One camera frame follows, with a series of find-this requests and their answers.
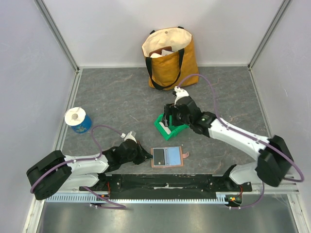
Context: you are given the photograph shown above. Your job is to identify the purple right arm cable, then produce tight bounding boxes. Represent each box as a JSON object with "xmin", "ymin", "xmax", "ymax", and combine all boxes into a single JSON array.
[{"xmin": 176, "ymin": 74, "xmax": 305, "ymax": 183}]

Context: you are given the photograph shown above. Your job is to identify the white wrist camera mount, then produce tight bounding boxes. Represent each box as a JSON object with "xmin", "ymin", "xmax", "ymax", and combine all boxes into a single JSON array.
[
  {"xmin": 172, "ymin": 86, "xmax": 189, "ymax": 105},
  {"xmin": 121, "ymin": 131, "xmax": 137, "ymax": 142}
]

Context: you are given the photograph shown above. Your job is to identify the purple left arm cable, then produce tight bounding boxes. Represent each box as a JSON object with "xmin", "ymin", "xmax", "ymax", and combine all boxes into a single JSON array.
[{"xmin": 30, "ymin": 125, "xmax": 126, "ymax": 194}]

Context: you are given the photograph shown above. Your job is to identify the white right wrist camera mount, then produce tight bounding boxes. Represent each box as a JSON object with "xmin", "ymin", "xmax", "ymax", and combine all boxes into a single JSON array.
[{"xmin": 172, "ymin": 86, "xmax": 189, "ymax": 105}]

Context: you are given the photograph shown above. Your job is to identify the right aluminium frame post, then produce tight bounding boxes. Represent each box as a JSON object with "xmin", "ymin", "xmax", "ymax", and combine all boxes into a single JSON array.
[{"xmin": 247, "ymin": 0, "xmax": 292, "ymax": 70}]

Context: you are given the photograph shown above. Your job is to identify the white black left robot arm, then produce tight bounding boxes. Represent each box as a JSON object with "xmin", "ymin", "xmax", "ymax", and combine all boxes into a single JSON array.
[{"xmin": 26, "ymin": 139, "xmax": 152, "ymax": 200}]

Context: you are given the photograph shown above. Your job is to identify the white cards in bin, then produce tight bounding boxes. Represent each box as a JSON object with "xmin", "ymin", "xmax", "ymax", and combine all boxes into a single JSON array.
[{"xmin": 159, "ymin": 122, "xmax": 171, "ymax": 135}]

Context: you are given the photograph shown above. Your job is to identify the black VIP credit card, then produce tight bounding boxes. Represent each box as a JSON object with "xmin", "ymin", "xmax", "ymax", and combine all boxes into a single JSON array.
[{"xmin": 153, "ymin": 148, "xmax": 165, "ymax": 166}]

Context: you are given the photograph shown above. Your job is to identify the left aluminium frame post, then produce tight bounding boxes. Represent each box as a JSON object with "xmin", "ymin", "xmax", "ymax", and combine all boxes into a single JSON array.
[{"xmin": 34, "ymin": 0, "xmax": 80, "ymax": 72}]

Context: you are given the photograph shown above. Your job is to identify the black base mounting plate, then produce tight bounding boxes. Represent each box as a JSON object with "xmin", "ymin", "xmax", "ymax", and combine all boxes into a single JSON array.
[{"xmin": 90, "ymin": 174, "xmax": 252, "ymax": 200}]

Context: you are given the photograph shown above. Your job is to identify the aluminium frame post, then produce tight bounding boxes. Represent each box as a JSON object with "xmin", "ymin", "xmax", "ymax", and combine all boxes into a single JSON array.
[
  {"xmin": 34, "ymin": 0, "xmax": 80, "ymax": 72},
  {"xmin": 247, "ymin": 0, "xmax": 292, "ymax": 70}
]

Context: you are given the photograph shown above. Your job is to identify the mustard yellow tote bag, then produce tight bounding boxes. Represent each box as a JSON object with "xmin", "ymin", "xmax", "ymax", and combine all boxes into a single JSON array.
[{"xmin": 141, "ymin": 26, "xmax": 199, "ymax": 90}]

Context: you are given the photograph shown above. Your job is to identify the grey slotted cable duct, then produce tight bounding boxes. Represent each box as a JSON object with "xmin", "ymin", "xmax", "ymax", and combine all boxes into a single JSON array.
[{"xmin": 45, "ymin": 193, "xmax": 229, "ymax": 204}]

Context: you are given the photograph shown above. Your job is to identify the white paper in bag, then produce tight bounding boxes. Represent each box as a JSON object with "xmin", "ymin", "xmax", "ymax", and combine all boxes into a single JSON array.
[{"xmin": 150, "ymin": 50, "xmax": 173, "ymax": 58}]

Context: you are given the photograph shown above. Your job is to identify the pink leather card holder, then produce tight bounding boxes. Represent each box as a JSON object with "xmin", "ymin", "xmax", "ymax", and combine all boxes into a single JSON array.
[{"xmin": 151, "ymin": 146, "xmax": 190, "ymax": 168}]

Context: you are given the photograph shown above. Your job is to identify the green plastic bin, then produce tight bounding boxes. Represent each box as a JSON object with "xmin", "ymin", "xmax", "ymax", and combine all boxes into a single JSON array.
[{"xmin": 154, "ymin": 114, "xmax": 189, "ymax": 141}]

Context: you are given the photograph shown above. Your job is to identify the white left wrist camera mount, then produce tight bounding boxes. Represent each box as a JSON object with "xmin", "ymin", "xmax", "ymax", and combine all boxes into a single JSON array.
[{"xmin": 121, "ymin": 131, "xmax": 137, "ymax": 142}]

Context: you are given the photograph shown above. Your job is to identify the blue white tissue roll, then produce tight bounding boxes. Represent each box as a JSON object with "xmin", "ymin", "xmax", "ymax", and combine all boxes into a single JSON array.
[{"xmin": 64, "ymin": 107, "xmax": 92, "ymax": 134}]

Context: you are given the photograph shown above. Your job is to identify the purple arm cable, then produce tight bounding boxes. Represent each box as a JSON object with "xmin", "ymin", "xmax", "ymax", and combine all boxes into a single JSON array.
[
  {"xmin": 30, "ymin": 125, "xmax": 126, "ymax": 194},
  {"xmin": 176, "ymin": 74, "xmax": 305, "ymax": 183}
]

